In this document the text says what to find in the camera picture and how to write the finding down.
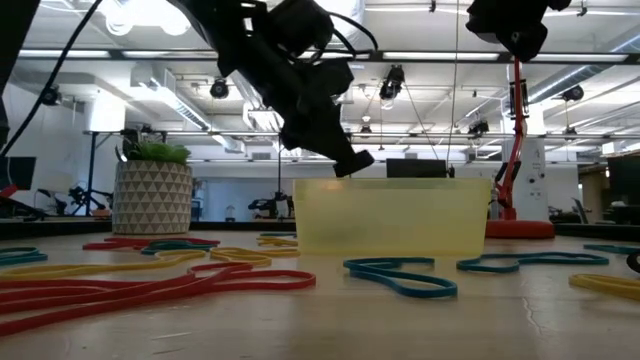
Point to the succulent in white patterned pot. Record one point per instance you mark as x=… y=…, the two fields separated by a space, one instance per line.
x=150 y=200

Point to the black rubber band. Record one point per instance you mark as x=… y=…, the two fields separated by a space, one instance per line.
x=630 y=262

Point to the black computer monitor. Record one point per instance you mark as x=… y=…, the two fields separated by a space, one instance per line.
x=625 y=180
x=17 y=172
x=415 y=168

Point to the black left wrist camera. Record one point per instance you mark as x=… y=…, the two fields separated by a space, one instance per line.
x=300 y=25

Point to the black background robot arm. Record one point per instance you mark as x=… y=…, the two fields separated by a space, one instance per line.
x=80 y=197
x=272 y=205

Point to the black aluminium table frame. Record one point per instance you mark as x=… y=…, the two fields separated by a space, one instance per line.
x=50 y=227

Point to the red desk lamp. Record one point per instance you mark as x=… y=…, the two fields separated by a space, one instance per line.
x=520 y=230

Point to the red rubber band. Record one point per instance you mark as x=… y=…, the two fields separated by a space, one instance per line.
x=311 y=281
x=247 y=267
x=115 y=245

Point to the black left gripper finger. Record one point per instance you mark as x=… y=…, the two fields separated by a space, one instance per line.
x=295 y=137
x=332 y=145

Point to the black ceiling camera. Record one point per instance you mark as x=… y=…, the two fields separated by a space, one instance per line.
x=219 y=89
x=392 y=82
x=51 y=96
x=572 y=93
x=478 y=128

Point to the yellow translucent plastic bin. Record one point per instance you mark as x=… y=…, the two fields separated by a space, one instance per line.
x=400 y=220

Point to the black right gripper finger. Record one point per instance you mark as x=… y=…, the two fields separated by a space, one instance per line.
x=525 y=42

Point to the long ceiling light rail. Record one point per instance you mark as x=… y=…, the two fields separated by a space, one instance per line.
x=440 y=56

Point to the yellow rubber band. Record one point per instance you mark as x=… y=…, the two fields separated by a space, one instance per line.
x=275 y=242
x=285 y=253
x=75 y=271
x=575 y=281

